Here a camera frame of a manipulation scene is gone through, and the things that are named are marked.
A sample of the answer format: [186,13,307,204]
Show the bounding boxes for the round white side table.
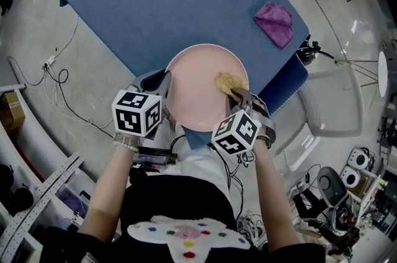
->
[334,50,390,98]

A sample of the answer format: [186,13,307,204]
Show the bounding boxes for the yellow sponge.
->
[214,71,246,101]

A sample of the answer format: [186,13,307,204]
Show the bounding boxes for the white bead bracelet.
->
[112,133,140,154]

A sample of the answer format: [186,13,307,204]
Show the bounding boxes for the big pink plate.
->
[164,43,250,132]

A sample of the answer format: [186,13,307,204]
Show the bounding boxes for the white round-faced device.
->
[339,166,362,187]
[347,147,372,169]

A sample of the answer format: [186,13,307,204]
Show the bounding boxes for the cardboard box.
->
[0,91,26,132]

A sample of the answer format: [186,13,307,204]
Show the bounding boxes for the white floor cable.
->
[52,14,80,61]

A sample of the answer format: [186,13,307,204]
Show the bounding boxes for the white plastic chair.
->
[272,65,364,172]

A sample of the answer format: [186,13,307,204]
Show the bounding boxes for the person's left forearm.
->
[76,140,139,236]

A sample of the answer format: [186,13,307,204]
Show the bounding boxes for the thin wrist cord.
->
[236,150,257,165]

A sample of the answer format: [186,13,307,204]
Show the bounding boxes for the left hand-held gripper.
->
[111,68,174,140]

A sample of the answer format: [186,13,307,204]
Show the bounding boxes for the perforated metal rail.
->
[0,152,82,256]

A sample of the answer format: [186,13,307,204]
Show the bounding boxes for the clear storage bin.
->
[57,184,91,219]

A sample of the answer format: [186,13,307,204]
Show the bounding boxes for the person's white trousers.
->
[161,118,230,194]

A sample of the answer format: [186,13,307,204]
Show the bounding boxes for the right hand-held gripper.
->
[210,86,277,157]

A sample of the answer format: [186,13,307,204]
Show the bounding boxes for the black body cable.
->
[213,146,246,219]

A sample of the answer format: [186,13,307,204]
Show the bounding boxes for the black camera on tripod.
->
[296,40,336,66]

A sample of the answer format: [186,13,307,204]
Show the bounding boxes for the white side desk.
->
[0,58,75,185]

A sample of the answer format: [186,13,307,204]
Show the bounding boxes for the black round helmet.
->
[0,164,15,191]
[9,187,34,216]

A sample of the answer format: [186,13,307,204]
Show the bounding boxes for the black recorder box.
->
[133,146,178,165]

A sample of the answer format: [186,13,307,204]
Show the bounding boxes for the blue tablecloth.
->
[60,0,311,151]

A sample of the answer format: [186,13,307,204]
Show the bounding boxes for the person's right forearm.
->
[244,137,300,256]

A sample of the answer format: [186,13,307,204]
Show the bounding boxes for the light wooden rack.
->
[347,168,388,216]

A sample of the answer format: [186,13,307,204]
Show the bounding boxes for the black floor cable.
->
[43,65,114,129]

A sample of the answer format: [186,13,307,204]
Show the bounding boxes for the purple cloth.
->
[253,2,294,49]

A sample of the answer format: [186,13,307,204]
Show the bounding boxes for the person's black top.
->
[46,174,326,263]

